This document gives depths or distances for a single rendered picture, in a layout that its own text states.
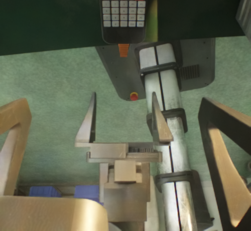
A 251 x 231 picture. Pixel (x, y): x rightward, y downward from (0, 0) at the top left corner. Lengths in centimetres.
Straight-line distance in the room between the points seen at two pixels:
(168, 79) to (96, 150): 59
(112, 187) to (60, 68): 132
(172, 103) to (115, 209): 58
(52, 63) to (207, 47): 91
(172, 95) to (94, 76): 81
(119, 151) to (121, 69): 83
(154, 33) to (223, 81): 132
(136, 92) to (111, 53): 29
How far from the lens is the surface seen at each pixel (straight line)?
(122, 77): 115
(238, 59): 158
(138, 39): 37
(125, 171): 24
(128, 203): 24
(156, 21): 38
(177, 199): 67
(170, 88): 82
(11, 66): 161
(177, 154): 70
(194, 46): 107
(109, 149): 31
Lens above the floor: 107
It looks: 38 degrees down
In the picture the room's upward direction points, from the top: 179 degrees clockwise
